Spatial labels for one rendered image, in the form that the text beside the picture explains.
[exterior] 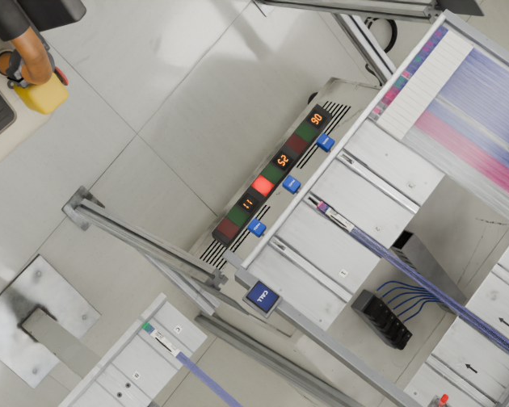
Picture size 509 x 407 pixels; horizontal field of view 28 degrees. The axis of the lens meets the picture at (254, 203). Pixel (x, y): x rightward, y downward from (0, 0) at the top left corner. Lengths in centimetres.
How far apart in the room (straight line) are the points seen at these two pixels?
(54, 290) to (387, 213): 95
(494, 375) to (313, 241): 42
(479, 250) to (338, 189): 61
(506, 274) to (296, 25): 108
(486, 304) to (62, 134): 110
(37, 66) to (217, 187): 141
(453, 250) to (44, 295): 100
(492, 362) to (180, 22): 118
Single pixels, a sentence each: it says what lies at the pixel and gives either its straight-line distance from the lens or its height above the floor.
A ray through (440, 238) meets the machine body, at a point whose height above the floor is 62.
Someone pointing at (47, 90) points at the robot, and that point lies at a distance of 146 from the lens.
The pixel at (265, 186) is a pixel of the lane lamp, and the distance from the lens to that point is 199.
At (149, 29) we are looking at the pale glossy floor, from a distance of 256.
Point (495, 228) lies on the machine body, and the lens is 252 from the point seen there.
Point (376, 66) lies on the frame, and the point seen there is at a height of 31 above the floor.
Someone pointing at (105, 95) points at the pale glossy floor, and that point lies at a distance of 252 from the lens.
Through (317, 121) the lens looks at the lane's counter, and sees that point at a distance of 203.
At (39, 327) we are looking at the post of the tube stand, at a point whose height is 9.
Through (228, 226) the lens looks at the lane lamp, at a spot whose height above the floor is 66.
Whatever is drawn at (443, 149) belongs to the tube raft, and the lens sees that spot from 203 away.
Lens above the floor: 226
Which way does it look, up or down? 54 degrees down
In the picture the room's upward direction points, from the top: 112 degrees clockwise
